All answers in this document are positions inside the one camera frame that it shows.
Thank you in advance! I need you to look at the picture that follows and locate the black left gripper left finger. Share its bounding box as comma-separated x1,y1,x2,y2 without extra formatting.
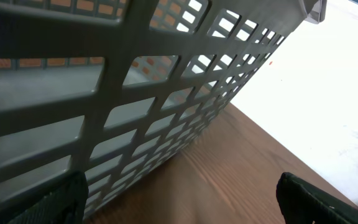
8,172,89,224

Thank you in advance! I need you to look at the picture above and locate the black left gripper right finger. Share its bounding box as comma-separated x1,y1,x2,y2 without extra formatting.
276,172,358,224

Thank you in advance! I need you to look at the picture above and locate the grey plastic basket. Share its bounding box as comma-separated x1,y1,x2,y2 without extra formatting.
0,0,327,223

